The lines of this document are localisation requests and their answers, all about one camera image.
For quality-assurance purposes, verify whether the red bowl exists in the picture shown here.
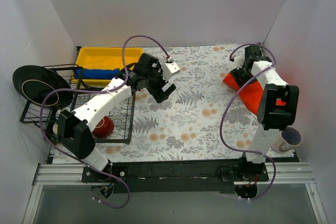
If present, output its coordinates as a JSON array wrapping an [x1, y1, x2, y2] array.
[[92, 116, 114, 138]]

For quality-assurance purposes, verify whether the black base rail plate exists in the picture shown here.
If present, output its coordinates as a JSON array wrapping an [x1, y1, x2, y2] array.
[[81, 159, 270, 193]]

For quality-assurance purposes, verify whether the black wire dish rack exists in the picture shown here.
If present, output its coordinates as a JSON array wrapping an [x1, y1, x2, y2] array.
[[19, 64, 135, 144]]

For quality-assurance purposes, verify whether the aluminium frame rail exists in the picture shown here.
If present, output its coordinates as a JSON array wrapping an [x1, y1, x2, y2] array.
[[33, 161, 314, 185]]

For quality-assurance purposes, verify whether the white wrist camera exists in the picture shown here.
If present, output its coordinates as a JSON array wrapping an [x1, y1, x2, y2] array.
[[162, 56, 181, 81], [229, 54, 245, 69]]

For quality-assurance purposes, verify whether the blue rolled t shirt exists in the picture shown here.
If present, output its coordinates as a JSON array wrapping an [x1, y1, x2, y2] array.
[[73, 68, 120, 80]]

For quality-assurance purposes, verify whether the cream cup in rack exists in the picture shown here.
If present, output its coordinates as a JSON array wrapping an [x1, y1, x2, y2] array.
[[52, 124, 58, 135]]

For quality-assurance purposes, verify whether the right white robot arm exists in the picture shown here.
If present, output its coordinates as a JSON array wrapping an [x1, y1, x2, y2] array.
[[230, 44, 299, 181]]

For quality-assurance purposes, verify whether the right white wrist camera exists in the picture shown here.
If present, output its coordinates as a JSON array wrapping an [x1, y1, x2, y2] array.
[[229, 54, 245, 69]]

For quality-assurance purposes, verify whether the orange t shirt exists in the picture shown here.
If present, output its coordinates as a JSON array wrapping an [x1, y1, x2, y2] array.
[[222, 72, 287, 116]]

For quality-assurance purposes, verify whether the yellow plastic bin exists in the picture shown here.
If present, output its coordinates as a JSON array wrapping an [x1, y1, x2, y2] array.
[[72, 47, 144, 88]]

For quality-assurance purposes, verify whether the purple ceramic mug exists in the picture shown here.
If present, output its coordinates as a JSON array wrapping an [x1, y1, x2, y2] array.
[[271, 126, 302, 153]]

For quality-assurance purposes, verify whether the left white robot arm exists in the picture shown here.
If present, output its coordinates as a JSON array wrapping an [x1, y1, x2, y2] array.
[[57, 53, 180, 182]]

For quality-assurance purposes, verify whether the floral table mat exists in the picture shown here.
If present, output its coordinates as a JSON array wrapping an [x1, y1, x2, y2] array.
[[97, 44, 257, 162]]

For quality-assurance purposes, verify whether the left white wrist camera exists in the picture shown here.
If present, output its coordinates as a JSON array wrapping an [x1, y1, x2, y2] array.
[[162, 56, 181, 81]]

